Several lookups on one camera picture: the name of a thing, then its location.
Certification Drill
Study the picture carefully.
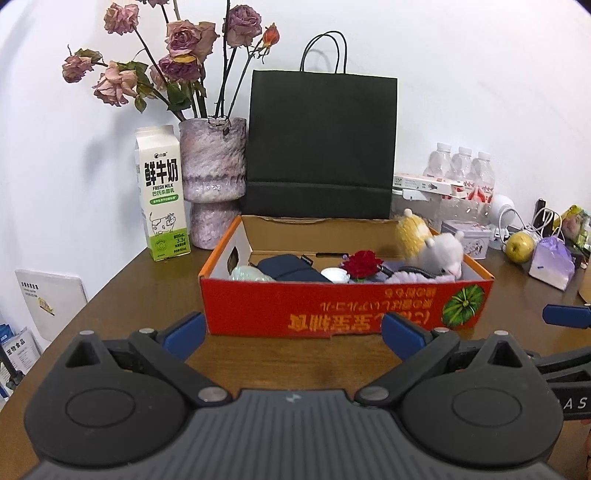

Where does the mottled purple vase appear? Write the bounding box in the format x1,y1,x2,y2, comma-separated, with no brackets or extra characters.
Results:
178,117,247,250

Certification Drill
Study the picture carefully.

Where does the floral tin box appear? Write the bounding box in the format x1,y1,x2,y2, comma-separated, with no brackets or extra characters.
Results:
440,220,492,259

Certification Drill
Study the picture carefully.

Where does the clear water bottle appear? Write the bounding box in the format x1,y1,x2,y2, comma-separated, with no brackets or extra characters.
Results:
422,142,452,178
471,151,496,195
450,147,474,183

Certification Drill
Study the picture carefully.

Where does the yellow green snack packet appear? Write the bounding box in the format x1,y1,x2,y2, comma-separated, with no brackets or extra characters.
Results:
561,206,591,245

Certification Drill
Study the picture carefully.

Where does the clear plastic bag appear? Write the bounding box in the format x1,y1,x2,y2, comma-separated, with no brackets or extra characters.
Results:
231,265,278,282

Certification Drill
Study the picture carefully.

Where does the white cable bundle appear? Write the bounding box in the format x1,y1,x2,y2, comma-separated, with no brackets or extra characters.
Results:
517,208,568,245

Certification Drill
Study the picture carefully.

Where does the dried rose bouquet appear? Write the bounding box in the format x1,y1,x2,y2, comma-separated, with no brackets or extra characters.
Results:
62,0,281,123

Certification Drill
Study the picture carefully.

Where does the red artificial rose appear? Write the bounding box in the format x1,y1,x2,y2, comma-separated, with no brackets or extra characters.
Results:
341,250,384,281

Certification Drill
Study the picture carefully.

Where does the fluffy purple cloth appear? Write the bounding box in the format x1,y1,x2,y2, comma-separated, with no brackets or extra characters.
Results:
382,270,455,283

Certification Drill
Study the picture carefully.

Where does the white green milk carton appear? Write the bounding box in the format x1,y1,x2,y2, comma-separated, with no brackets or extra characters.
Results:
134,126,191,262

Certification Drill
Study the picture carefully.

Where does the white plush sheep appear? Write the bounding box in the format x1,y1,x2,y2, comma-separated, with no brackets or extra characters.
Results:
421,231,465,279

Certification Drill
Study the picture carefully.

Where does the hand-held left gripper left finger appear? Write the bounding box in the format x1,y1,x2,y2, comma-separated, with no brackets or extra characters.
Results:
62,312,232,408

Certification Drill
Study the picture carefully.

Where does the navy blue pouch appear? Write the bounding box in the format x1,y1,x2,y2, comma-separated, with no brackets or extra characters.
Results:
256,253,333,283

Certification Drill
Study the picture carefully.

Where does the white printed bag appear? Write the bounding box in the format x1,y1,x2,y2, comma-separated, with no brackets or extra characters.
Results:
4,327,42,374

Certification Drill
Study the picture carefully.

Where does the purple tissue pack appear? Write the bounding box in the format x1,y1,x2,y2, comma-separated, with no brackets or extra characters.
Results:
529,236,576,291

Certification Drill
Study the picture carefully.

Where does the small white camera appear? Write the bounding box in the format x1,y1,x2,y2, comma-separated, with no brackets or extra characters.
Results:
489,194,519,250

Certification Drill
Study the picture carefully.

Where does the long white carton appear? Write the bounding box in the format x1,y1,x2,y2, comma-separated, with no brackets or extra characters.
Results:
393,172,465,197

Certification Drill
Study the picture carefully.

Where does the red cardboard box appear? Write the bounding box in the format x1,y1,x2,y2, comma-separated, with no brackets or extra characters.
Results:
198,215,495,337

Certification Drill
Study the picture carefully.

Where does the white board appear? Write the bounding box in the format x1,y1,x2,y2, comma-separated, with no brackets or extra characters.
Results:
15,269,88,342

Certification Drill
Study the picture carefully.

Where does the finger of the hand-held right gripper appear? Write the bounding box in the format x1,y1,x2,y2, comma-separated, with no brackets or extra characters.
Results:
529,348,591,384
542,304,591,329

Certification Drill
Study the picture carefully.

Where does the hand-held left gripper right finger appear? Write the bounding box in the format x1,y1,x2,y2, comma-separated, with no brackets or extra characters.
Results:
353,311,532,408

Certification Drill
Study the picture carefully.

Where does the yellow plush toy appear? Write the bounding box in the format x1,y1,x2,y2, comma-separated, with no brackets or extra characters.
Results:
394,209,432,261

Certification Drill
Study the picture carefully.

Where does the black paper bag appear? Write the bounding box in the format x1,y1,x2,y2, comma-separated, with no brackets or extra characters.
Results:
245,31,399,220

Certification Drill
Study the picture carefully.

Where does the green apple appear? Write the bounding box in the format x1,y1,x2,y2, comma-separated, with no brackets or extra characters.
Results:
505,232,536,264

